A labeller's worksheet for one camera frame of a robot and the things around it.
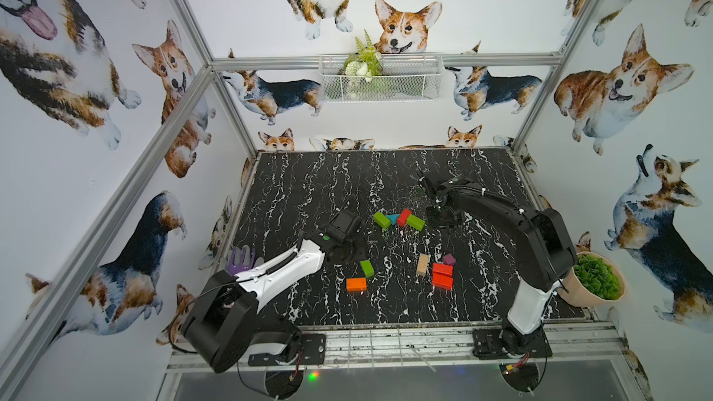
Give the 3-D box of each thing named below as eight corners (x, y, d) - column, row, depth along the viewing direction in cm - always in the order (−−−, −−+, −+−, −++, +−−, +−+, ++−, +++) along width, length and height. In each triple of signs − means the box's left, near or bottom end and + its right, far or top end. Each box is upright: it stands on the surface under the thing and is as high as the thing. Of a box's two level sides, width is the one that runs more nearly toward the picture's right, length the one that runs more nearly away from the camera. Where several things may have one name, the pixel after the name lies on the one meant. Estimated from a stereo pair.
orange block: (346, 291, 86) (346, 289, 84) (347, 280, 88) (346, 278, 86) (366, 291, 86) (365, 289, 84) (366, 280, 88) (366, 277, 86)
